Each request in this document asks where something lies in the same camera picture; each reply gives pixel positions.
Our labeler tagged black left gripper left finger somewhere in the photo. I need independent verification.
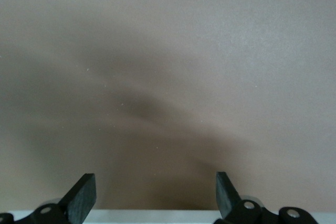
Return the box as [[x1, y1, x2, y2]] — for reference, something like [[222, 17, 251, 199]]
[[0, 173, 97, 224]]

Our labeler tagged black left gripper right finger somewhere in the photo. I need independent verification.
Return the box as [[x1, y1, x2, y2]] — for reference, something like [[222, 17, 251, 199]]
[[212, 171, 319, 224]]

